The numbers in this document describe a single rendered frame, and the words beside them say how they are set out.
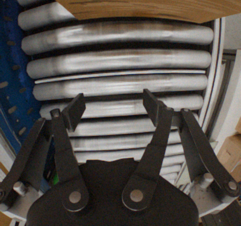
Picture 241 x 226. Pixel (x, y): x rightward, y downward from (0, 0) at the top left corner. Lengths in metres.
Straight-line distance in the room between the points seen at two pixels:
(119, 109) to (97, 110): 0.06
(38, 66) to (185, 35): 0.36
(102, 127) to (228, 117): 0.45
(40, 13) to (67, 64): 0.14
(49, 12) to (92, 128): 0.31
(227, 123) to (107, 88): 0.46
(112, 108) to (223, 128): 0.43
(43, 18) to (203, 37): 0.38
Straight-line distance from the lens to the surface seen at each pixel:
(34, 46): 0.33
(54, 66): 0.30
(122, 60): 0.27
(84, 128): 0.35
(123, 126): 0.33
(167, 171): 0.56
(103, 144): 0.38
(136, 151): 0.42
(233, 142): 0.58
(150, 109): 0.16
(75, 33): 0.28
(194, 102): 0.37
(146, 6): 0.23
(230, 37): 1.60
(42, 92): 0.34
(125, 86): 0.28
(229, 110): 0.50
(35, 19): 0.34
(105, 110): 0.30
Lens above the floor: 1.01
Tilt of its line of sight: 66 degrees down
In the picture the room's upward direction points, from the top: 174 degrees clockwise
